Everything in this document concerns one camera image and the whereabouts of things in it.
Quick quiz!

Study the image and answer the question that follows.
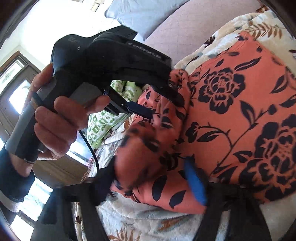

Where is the green white patterned cloth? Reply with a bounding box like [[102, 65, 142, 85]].
[[86, 79, 143, 149]]

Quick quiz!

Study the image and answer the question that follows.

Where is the person's left hand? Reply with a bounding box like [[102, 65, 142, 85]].
[[9, 63, 110, 177]]

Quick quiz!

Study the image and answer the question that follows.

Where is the grey pillow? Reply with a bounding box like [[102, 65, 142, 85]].
[[105, 0, 186, 40]]

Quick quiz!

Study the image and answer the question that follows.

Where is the wooden door with glass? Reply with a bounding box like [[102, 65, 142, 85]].
[[1, 51, 87, 188]]

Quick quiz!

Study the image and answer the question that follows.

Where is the orange black floral garment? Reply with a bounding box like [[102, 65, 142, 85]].
[[111, 32, 295, 214]]

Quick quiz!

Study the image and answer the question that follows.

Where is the beige leaf pattern blanket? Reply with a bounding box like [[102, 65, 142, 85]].
[[74, 9, 296, 241]]

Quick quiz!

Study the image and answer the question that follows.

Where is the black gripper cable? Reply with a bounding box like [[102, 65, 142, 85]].
[[78, 129, 100, 180]]

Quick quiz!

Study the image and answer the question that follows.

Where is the pink quilted bedsheet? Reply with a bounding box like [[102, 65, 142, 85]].
[[144, 0, 261, 65]]

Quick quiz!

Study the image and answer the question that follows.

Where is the dark sleeve forearm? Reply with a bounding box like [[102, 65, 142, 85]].
[[1, 148, 35, 214]]

